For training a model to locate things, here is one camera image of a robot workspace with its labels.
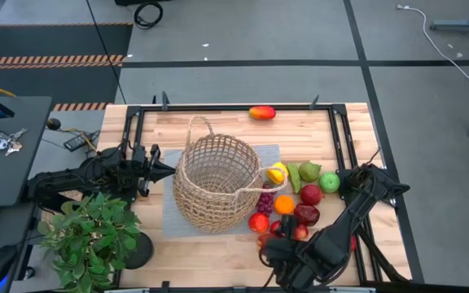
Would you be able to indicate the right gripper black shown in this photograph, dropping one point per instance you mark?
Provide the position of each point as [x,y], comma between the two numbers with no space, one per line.
[287,228]

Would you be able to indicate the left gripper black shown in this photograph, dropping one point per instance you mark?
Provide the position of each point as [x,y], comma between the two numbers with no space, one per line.
[143,171]

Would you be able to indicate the small red apple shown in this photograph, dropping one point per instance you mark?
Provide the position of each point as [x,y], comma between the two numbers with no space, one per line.
[301,233]

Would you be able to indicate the dark red pomegranate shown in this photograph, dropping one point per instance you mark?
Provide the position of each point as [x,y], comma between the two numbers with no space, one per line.
[306,214]

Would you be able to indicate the orange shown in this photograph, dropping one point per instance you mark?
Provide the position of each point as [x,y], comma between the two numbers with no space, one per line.
[284,204]

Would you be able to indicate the red orange peach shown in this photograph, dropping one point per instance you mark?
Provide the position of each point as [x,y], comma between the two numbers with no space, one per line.
[259,222]

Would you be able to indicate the purple grape bunch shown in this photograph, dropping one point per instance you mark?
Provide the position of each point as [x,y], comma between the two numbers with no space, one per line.
[265,201]

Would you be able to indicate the green cucumber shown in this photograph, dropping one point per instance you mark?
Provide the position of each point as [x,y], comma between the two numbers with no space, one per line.
[294,177]

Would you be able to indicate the yellow bell pepper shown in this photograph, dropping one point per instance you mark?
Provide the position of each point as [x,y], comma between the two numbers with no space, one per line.
[277,175]

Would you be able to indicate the woven straw basket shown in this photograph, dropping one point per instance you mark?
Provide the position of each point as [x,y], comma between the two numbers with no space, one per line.
[218,191]

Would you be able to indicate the green pear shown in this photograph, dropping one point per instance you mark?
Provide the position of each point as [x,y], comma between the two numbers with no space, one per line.
[309,171]

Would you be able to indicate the green apple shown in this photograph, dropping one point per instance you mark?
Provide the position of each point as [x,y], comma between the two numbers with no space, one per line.
[329,182]

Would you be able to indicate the red yellow mango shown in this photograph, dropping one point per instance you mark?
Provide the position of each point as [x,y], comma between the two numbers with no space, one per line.
[261,112]

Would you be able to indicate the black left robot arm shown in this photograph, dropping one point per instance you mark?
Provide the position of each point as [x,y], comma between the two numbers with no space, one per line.
[80,175]

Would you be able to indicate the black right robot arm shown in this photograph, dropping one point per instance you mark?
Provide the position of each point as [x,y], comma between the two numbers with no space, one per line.
[340,228]

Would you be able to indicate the grey woven placemat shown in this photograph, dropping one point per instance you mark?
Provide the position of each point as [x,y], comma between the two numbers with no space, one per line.
[169,219]

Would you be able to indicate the black plant pot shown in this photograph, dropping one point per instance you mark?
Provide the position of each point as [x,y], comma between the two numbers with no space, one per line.
[143,252]

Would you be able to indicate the black power adapter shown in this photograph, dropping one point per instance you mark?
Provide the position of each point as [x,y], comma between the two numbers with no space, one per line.
[77,141]

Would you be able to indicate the round woven mat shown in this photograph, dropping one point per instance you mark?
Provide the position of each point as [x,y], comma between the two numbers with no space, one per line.
[71,194]

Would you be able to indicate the grey side table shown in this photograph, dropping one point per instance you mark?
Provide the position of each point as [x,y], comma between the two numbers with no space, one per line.
[80,120]

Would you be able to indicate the green leafy plant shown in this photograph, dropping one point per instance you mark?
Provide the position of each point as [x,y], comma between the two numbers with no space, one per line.
[88,240]

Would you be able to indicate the black side desk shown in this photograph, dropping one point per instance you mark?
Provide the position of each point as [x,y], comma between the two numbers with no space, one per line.
[6,179]

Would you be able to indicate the black hazard striped floor mat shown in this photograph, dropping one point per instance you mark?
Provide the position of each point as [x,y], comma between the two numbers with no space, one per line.
[55,40]

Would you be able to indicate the grey metal table leg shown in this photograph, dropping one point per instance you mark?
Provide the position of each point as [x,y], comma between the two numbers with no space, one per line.
[462,26]

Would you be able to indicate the black aluminium table frame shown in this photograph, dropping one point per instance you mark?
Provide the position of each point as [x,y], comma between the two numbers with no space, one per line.
[238,108]

